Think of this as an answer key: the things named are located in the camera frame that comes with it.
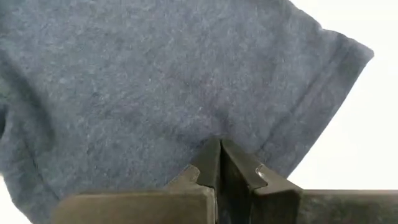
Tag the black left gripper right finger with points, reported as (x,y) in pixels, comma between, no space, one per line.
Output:
(280,207)

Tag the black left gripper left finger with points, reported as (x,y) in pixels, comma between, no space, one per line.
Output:
(140,207)

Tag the black garment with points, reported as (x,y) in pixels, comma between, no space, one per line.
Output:
(155,77)

